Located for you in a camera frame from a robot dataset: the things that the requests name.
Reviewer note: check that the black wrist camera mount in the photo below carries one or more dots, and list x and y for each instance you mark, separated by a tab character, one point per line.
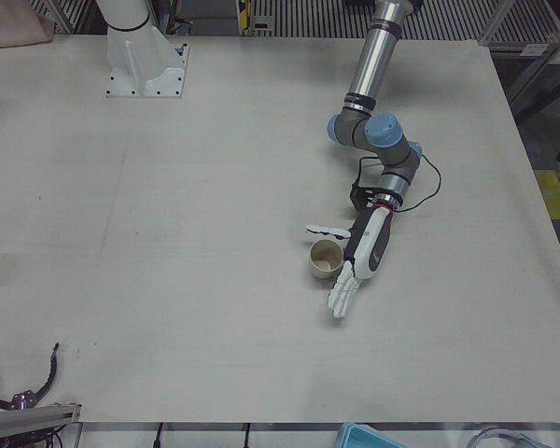
360	193

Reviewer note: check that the white and grey robot hand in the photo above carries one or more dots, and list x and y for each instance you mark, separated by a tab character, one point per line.
371	247

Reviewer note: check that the grey headset band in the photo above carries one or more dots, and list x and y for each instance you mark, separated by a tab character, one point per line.
500	429

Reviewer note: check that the aluminium profile bar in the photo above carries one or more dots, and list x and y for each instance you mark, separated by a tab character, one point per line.
28	415

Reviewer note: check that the black curved claw tool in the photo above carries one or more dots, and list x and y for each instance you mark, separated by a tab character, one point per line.
21	399

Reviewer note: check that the yellow and black post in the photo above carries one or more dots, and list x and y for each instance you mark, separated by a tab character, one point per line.
244	14

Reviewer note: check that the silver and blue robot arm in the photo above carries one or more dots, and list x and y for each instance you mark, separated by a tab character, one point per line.
375	60

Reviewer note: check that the teal plastic box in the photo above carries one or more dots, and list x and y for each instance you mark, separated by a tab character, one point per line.
359	434

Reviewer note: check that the beige fabric bag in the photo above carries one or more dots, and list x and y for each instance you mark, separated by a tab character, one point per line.
9	23

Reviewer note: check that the aluminium frame structure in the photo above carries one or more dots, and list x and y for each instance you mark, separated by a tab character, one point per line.
508	43

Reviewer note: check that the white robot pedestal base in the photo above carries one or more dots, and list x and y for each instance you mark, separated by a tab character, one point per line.
130	51

